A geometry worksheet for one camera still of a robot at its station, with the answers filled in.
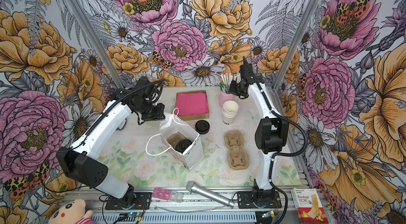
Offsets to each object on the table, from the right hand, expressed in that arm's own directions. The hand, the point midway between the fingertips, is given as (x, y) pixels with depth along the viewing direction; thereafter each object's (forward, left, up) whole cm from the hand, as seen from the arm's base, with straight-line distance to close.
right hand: (230, 93), depth 92 cm
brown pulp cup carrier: (-32, -2, -18) cm, 36 cm away
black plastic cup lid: (-28, +26, -5) cm, 39 cm away
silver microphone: (-44, +22, -15) cm, 52 cm away
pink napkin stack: (+8, +24, -17) cm, 31 cm away
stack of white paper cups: (-7, +1, -6) cm, 10 cm away
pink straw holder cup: (+5, +2, -8) cm, 10 cm away
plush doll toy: (-53, +71, -12) cm, 89 cm away
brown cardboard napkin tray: (-4, +21, -16) cm, 26 cm away
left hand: (-20, +35, +3) cm, 40 cm away
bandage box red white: (-54, -29, -17) cm, 64 cm away
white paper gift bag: (-18, +32, -1) cm, 36 cm away
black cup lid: (-12, +17, -16) cm, 26 cm away
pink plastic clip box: (-47, +33, -18) cm, 60 cm away
